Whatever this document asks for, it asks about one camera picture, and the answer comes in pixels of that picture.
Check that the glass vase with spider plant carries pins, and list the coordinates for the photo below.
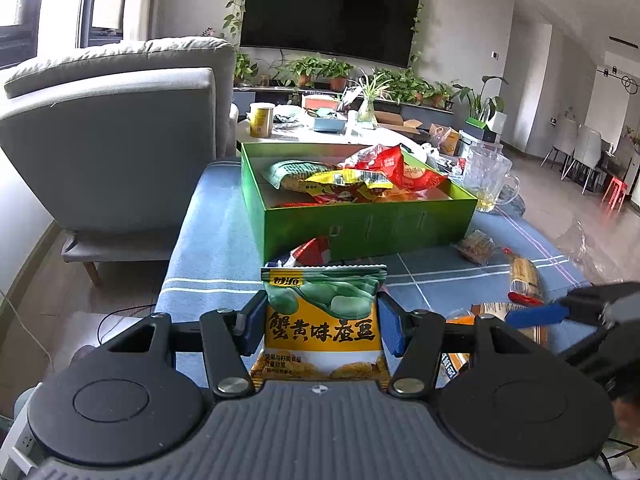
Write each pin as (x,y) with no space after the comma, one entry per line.
(369,105)

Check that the clear plastic wrap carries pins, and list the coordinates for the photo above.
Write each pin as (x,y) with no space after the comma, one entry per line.
(595,250)

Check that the red white blue snack packet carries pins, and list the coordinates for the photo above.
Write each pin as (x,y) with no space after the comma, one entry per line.
(305,252)

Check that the red stool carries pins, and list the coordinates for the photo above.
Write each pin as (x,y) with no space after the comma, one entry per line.
(614,190)

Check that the glass mug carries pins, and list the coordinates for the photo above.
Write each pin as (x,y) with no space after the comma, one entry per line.
(487,180)

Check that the blue tray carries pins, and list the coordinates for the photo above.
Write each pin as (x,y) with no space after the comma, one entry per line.
(327,124)

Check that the orange white box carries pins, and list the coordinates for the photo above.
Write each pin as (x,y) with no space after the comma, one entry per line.
(320,102)

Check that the green yellow bean snack packet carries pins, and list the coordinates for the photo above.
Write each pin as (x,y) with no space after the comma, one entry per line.
(320,320)

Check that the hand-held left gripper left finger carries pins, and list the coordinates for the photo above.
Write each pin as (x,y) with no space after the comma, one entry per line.
(252,322)

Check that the potted green plant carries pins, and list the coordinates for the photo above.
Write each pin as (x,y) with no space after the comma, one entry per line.
(337,72)
(244,67)
(412,85)
(440,95)
(302,70)

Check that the black framed window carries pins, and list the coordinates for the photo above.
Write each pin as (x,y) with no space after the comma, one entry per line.
(50,5)

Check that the green vine around television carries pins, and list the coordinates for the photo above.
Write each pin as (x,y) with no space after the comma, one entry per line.
(235,10)

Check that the white power strip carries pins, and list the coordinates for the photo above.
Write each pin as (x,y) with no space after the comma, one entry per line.
(25,452)

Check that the clear plastic storage box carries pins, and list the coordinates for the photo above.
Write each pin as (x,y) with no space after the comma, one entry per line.
(475,147)

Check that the black wall television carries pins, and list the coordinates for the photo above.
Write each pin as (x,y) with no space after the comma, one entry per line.
(330,10)

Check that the open cardboard box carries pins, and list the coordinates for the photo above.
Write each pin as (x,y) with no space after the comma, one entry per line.
(400,121)

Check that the small white bottle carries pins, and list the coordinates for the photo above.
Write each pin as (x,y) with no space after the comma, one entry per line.
(352,124)

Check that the green black box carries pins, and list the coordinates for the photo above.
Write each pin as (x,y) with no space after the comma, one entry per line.
(482,130)

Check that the red cartoon snack packet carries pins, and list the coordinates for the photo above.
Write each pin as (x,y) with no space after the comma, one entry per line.
(345,196)

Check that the black pendant lamp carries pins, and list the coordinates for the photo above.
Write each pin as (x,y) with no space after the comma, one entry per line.
(622,80)

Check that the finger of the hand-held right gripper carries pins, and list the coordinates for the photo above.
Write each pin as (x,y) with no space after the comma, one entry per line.
(537,315)

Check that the crumpled red snack packet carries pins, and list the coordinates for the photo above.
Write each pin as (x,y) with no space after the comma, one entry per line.
(385,162)

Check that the grey armchair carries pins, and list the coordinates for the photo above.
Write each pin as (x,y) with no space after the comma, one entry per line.
(115,150)

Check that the small clear noodle snack packet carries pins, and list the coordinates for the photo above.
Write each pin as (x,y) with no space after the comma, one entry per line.
(475,247)

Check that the green cardboard box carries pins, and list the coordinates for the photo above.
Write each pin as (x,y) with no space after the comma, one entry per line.
(360,230)

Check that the large-leaf plant in white pot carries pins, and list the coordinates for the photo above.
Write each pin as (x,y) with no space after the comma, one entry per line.
(480,100)

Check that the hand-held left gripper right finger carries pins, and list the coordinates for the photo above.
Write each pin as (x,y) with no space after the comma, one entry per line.
(395,325)

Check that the yellow can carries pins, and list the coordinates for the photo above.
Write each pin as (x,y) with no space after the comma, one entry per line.
(261,120)

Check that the long biscuit packet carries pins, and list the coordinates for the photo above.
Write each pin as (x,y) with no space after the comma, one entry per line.
(522,275)

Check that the red orange snack packet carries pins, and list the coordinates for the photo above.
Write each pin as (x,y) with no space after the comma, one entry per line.
(420,179)

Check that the round white table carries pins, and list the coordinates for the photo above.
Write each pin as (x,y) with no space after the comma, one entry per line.
(300,136)

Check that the grey dining chair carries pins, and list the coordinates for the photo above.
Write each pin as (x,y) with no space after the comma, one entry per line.
(585,155)
(560,142)

